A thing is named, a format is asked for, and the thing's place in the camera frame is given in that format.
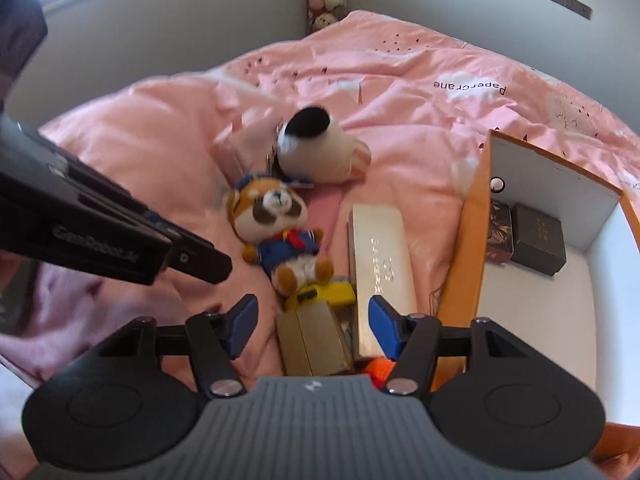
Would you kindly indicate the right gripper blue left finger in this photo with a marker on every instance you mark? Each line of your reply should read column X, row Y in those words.
column 242, row 320

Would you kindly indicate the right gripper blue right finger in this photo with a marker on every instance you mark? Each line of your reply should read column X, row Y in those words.
column 391, row 329

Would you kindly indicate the yellow tape measure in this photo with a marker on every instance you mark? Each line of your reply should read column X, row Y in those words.
column 337, row 294

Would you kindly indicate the white long box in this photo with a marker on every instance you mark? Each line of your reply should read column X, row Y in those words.
column 379, row 264

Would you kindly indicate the brown cardboard box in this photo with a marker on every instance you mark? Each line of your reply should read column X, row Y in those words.
column 312, row 342

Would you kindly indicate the red panda plush toy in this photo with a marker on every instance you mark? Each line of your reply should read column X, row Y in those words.
column 270, row 219

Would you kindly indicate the white black dog plush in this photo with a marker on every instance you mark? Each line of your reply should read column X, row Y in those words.
column 312, row 148

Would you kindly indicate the orange object under gripper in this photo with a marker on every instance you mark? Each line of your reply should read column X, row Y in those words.
column 379, row 370

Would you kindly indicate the dark patterned card box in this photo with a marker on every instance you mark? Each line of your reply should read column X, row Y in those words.
column 499, row 248

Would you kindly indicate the black gift box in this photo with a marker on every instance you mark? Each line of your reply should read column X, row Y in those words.
column 538, row 241

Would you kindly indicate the orange cardboard storage box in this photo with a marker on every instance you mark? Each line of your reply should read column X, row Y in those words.
column 585, row 317

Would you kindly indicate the pink printed duvet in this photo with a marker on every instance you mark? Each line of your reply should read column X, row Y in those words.
column 422, row 101

